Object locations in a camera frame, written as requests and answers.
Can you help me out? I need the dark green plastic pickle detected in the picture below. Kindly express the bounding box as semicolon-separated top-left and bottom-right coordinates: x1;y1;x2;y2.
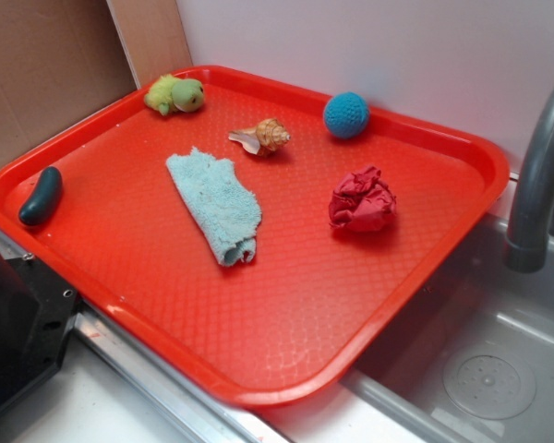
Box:
18;166;64;226

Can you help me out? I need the silver metal counter rail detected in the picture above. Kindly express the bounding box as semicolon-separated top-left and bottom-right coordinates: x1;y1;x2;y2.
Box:
0;216;287;443

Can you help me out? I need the grey toy faucet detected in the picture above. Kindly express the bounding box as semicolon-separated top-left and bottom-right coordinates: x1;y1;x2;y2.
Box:
503;90;554;273

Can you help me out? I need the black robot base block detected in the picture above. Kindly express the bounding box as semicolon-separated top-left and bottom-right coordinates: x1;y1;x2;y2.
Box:
0;254;79;414

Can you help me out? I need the light blue folded cloth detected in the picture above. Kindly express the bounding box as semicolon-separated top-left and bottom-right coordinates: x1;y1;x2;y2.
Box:
165;148;262;267

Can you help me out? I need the grey plastic sink basin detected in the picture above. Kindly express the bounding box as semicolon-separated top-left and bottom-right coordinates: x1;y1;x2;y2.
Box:
343;216;554;442

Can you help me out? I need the brown cardboard panel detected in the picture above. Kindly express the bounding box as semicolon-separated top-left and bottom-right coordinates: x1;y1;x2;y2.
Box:
0;1;192;169

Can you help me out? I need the green plush turtle toy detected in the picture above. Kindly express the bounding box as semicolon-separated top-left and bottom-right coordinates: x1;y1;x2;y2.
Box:
144;74;205;116

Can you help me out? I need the tan spiral seashell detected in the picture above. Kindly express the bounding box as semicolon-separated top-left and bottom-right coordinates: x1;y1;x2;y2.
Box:
228;118;291;157

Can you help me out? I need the blue crocheted ball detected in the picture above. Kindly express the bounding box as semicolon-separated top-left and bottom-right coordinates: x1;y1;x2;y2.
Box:
323;92;370;139

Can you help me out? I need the crumpled red paper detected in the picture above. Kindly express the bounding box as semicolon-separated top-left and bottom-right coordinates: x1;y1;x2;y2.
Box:
328;165;397;233

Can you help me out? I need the red plastic tray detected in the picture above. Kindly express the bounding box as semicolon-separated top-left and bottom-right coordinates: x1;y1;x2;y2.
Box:
0;66;509;409

